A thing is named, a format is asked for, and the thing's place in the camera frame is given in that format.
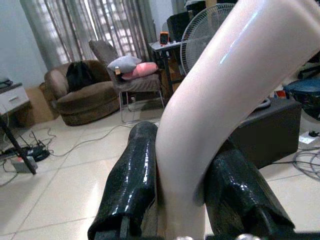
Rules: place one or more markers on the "black box ottoman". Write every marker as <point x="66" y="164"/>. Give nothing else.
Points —
<point x="270" y="130"/>

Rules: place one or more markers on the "white power strip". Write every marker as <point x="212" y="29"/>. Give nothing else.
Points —
<point x="308" y="138"/>

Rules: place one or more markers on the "black wifi router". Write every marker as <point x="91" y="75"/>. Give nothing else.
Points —
<point x="37" y="151"/>

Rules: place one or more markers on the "grey pillow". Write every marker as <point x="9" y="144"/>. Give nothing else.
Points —
<point x="124" y="63"/>

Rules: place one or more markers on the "cardboard box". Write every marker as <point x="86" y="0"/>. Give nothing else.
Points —
<point x="41" y="105"/>

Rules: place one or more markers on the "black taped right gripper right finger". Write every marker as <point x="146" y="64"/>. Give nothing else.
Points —
<point x="240" y="190"/>

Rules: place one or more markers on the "dark blue round basin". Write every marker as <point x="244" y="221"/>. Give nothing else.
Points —
<point x="306" y="93"/>

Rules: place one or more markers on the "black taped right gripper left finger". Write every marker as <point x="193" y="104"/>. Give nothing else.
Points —
<point x="130" y="175"/>

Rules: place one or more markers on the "brown round armchair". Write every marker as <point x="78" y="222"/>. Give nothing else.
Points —
<point x="85" y="100"/>

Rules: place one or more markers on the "black monitor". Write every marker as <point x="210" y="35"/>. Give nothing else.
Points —
<point x="178" y="25"/>

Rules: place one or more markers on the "white drawer cabinet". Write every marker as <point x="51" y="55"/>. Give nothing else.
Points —
<point x="12" y="100"/>

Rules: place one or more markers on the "grey striped curtain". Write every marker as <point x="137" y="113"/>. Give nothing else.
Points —
<point x="87" y="27"/>

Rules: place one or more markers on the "grey-brown folding chair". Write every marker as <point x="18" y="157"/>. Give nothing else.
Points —
<point x="135" y="80"/>

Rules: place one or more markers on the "black bag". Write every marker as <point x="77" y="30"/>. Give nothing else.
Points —
<point x="78" y="75"/>

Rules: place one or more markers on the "white standing fan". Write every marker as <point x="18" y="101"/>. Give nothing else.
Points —
<point x="197" y="37"/>

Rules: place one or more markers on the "grey desk with black legs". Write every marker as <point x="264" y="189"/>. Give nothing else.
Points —
<point x="165" y="57"/>

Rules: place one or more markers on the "grey small box device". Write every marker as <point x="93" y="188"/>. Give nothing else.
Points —
<point x="23" y="166"/>

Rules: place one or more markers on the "pink pillow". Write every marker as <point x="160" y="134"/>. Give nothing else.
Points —
<point x="141" y="70"/>

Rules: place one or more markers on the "orange and black device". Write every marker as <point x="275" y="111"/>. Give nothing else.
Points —
<point x="164" y="38"/>

